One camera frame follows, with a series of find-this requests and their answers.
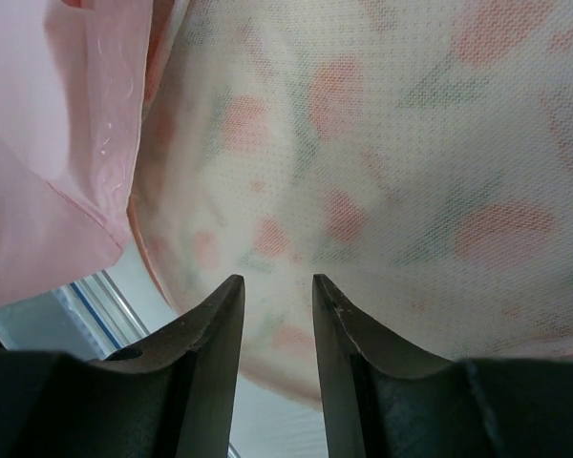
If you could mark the pink cloth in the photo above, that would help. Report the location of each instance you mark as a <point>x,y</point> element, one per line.
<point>75,80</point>

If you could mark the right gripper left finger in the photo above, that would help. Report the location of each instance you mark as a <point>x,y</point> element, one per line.
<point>170,394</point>

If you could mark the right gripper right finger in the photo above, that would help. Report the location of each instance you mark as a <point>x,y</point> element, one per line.
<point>383,396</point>

